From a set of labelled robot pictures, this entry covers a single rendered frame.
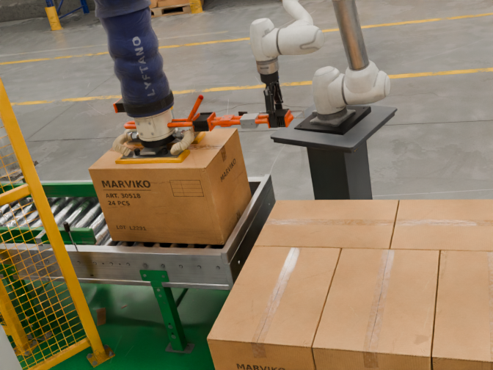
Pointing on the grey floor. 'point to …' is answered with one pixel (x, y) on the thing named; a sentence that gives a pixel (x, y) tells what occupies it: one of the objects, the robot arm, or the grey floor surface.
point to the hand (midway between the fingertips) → (276, 117)
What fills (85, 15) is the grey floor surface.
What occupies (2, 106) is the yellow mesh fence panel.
